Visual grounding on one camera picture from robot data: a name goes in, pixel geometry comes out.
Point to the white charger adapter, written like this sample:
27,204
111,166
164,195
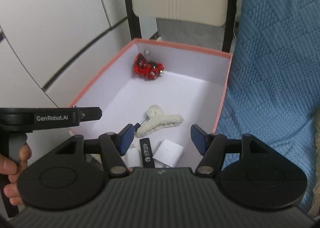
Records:
132,157
168,154

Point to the white fuzzy hair clip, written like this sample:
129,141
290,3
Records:
162,120

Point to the pink cardboard box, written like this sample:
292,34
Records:
175,98

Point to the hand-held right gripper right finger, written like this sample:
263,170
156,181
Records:
198,140

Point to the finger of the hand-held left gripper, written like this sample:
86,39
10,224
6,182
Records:
90,114

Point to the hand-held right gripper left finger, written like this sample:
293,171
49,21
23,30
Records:
125,140

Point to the red and black hair clip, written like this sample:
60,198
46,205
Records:
148,67

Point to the blue quilted blanket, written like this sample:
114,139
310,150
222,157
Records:
272,43

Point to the black stick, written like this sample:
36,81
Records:
147,153

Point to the person's left hand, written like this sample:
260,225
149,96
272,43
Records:
12,166

